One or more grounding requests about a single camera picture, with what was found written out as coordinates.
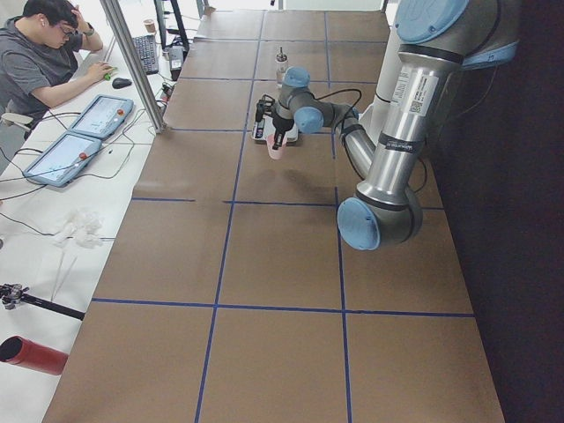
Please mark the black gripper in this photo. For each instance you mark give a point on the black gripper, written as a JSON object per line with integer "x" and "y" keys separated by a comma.
{"x": 278, "y": 122}

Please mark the pink plastic cup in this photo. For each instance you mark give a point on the pink plastic cup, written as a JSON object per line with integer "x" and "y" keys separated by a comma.
{"x": 275, "y": 153}

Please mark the glass sauce dispenser bottle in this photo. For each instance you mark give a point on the glass sauce dispenser bottle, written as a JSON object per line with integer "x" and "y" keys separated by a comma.
{"x": 281, "y": 62}

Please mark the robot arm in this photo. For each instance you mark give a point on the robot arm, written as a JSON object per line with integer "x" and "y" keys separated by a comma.
{"x": 429, "y": 42}

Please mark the digital kitchen scale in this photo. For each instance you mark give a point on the digital kitchen scale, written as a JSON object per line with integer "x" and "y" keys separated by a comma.
{"x": 261, "y": 130}

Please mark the paper coffee cup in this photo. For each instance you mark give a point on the paper coffee cup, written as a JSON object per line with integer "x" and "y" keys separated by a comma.
{"x": 150, "y": 26}

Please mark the black device with label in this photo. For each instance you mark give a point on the black device with label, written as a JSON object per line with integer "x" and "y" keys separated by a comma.
{"x": 175, "y": 60}

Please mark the black keyboard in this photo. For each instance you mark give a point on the black keyboard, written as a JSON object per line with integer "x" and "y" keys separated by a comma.
{"x": 147, "y": 52}

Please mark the black computer mouse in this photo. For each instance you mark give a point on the black computer mouse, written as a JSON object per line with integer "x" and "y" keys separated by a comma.
{"x": 120, "y": 83}

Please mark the upper teach pendant tablet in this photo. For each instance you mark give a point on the upper teach pendant tablet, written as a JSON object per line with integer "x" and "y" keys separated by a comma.
{"x": 102, "y": 117}

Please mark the teach pendant tablet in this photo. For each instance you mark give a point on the teach pendant tablet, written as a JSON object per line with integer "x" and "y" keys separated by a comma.
{"x": 63, "y": 160}
{"x": 102, "y": 117}

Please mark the crumpled white tissue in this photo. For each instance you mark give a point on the crumpled white tissue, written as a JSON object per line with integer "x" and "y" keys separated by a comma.
{"x": 81, "y": 226}

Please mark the lower teach pendant tablet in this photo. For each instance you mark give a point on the lower teach pendant tablet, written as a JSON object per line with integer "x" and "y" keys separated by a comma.
{"x": 63, "y": 160}

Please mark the seated man grey shirt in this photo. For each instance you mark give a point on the seated man grey shirt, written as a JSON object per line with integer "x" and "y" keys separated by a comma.
{"x": 38, "y": 59}

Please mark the black tripod rod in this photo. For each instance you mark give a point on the black tripod rod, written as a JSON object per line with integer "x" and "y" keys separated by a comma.
{"x": 12, "y": 295}

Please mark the red cylinder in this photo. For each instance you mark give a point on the red cylinder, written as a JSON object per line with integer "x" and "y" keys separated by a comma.
{"x": 23, "y": 352}

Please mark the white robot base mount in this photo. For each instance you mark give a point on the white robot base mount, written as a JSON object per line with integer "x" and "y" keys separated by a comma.
{"x": 375, "y": 116}

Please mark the aluminium frame post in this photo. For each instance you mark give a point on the aluminium frame post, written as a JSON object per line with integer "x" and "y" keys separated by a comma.
{"x": 122, "y": 34}

